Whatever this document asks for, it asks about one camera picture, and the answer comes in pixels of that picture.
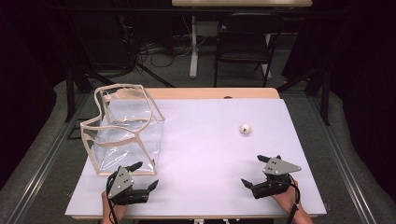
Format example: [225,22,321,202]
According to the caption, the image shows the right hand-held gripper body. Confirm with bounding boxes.
[251,154,303,200]

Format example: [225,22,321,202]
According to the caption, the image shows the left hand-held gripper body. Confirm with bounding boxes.
[106,165,150,206]

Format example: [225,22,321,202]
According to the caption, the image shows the clear bag with beige trim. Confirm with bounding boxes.
[79,83,166,177]

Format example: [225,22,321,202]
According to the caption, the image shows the person's left hand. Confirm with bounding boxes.
[101,189,129,224]

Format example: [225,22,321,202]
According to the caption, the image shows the person's right hand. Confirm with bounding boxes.
[271,179,303,217]

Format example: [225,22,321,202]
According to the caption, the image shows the white table mat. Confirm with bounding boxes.
[64,98,327,217]

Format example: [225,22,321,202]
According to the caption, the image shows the black metal stand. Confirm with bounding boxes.
[276,66,332,126]
[64,62,108,123]

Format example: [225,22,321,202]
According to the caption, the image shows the black folding chair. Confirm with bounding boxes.
[214,12,284,88]

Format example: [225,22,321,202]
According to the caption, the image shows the dark curtain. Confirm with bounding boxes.
[281,0,396,202]
[0,0,68,190]

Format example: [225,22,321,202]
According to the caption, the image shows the white desk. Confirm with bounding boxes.
[171,0,313,80]

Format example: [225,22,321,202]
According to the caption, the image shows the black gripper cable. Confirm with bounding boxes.
[285,175,302,224]
[106,180,120,224]

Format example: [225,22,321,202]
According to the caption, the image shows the metal floor rail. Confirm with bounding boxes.
[310,96,376,224]
[6,92,92,224]

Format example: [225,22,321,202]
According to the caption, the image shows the black cable bundle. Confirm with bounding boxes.
[136,36,191,69]

